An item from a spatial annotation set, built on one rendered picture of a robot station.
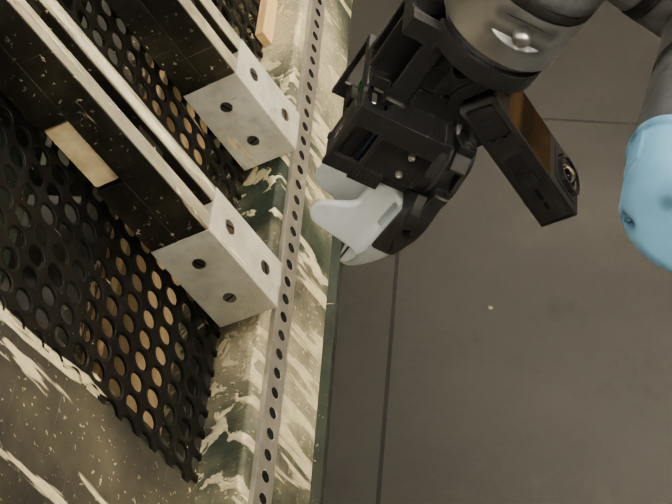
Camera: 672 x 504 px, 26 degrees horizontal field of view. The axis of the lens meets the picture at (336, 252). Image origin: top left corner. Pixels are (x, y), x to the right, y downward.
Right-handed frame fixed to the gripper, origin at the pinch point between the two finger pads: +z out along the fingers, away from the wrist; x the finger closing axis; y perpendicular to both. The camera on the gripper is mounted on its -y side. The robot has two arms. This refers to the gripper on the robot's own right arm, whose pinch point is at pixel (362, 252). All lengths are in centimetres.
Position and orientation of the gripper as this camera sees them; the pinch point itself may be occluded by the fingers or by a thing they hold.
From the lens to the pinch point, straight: 97.6
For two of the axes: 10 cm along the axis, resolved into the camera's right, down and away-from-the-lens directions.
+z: -4.6, 5.9, 6.6
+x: -0.9, 7.1, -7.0
